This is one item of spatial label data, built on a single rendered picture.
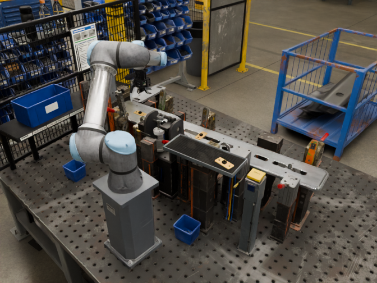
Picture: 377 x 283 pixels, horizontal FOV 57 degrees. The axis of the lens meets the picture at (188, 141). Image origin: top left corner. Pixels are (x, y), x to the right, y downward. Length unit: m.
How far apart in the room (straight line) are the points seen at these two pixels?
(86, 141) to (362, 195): 1.58
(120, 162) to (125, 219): 0.27
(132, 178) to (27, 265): 1.54
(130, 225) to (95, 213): 0.48
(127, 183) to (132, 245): 0.33
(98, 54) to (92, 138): 0.37
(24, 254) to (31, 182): 0.74
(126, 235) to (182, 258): 0.31
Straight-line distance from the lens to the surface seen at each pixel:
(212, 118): 2.15
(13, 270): 2.86
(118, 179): 1.46
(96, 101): 1.50
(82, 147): 1.44
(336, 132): 3.94
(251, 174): 1.49
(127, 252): 1.71
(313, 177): 1.81
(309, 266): 1.81
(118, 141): 1.39
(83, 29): 2.55
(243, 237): 1.73
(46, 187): 2.27
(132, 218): 1.55
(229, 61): 5.36
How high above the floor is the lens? 2.07
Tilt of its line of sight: 33 degrees down
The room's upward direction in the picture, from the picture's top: straight up
